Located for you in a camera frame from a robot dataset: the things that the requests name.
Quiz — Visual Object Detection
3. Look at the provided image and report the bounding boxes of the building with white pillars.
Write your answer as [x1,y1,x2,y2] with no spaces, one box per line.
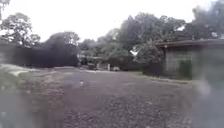
[78,54,113,72]

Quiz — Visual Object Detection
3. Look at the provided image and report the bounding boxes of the grey gravel road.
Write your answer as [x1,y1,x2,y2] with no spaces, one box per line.
[18,68,203,128]

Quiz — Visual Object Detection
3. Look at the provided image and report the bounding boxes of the row of trees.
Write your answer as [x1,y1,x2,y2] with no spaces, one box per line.
[78,2,224,65]

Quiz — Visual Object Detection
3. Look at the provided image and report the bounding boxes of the dark hedge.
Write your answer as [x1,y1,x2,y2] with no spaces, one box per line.
[0,31,82,68]

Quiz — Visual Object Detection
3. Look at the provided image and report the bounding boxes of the grass verge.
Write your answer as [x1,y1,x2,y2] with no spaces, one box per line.
[133,73,194,85]
[0,64,68,93]

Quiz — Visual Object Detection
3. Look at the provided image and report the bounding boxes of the grey flat-roofed building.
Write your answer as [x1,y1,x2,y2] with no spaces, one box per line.
[155,38,224,82]

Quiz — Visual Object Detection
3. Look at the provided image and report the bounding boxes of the tree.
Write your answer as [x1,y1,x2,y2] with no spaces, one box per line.
[0,12,42,47]

